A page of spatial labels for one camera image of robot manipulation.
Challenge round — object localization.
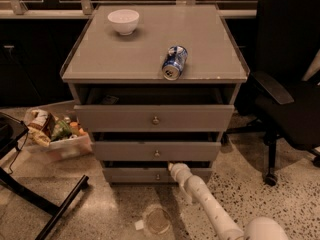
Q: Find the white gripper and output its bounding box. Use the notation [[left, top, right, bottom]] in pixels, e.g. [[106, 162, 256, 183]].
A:
[[168, 162, 193, 186]]

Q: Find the grey bottom drawer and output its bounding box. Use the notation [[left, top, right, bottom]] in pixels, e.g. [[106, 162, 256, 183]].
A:
[[101, 161, 214, 185]]

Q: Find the grey drawer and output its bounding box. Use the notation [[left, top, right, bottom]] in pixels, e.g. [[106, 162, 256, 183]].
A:
[[101, 161, 214, 185], [93, 132, 221, 161], [75, 85, 234, 132]]

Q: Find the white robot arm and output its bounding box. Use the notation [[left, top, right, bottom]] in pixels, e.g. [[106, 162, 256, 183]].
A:
[[168, 163, 289, 240]]

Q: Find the grey middle drawer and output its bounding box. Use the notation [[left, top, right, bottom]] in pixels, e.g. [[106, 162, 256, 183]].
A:
[[93, 132, 221, 161]]

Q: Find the grey drawer cabinet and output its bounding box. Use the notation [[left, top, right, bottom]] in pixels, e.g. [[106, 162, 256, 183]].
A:
[[62, 5, 248, 179]]

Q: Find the grey top drawer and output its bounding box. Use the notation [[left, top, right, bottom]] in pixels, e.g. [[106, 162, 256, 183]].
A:
[[75, 85, 234, 132]]

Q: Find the dark item in top drawer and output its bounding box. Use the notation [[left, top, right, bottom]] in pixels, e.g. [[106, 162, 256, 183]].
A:
[[101, 95, 119, 105]]

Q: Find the round floor cover plate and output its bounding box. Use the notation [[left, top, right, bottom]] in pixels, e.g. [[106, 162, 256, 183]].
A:
[[144, 206, 171, 235]]

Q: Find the small white paper scrap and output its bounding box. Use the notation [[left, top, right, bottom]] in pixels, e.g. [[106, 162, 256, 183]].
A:
[[135, 220, 144, 230]]

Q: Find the blue soda can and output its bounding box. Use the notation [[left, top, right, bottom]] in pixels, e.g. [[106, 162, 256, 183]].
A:
[[162, 45, 188, 80]]

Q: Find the green snack bag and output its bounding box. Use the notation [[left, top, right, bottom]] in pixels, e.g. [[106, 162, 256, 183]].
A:
[[51, 120, 72, 141]]

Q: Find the clear plastic snack bin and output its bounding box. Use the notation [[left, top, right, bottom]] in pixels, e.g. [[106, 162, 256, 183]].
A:
[[24, 100, 92, 162]]

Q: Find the black office chair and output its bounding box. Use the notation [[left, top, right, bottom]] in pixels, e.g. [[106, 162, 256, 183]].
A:
[[232, 0, 320, 186]]

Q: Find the chip bag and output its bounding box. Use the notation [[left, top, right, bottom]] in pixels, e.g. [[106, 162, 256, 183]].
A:
[[28, 109, 54, 147]]

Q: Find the white ceramic bowl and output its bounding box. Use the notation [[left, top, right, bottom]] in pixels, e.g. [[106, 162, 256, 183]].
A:
[[107, 9, 140, 35]]

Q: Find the black metal stand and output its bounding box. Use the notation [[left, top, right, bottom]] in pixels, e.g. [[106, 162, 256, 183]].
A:
[[0, 112, 89, 240]]

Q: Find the black cable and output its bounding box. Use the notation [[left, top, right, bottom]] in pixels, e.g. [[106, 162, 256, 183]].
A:
[[7, 130, 30, 176]]

